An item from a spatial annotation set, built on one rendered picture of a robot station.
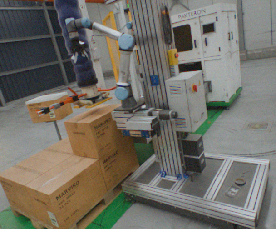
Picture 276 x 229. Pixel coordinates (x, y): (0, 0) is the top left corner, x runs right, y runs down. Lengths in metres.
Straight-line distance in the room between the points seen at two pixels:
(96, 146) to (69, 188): 0.47
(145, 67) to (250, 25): 9.22
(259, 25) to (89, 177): 9.77
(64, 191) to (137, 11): 1.68
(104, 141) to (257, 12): 9.49
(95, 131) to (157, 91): 0.75
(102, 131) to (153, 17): 1.19
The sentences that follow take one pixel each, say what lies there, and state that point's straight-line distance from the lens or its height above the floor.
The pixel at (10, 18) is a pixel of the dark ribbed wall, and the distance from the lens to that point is 14.30.
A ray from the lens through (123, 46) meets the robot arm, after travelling 1.86.
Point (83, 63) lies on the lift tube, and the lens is 2.43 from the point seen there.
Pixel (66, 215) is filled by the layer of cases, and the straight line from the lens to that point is 2.30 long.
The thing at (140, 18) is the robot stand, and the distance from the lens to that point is 2.07.
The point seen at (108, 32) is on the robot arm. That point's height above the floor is 1.71.
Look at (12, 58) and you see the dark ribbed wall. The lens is 13.85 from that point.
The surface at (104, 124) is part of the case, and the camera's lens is 2.41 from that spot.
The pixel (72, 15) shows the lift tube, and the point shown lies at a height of 1.95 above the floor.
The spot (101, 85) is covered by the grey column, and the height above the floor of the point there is 1.03.
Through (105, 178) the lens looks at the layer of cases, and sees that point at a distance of 2.53.
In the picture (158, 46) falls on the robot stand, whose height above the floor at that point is 1.51.
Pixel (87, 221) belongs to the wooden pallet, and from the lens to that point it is 2.53.
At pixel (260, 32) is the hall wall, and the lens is 11.03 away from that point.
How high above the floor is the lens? 1.56
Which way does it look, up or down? 17 degrees down
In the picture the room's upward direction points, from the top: 12 degrees counter-clockwise
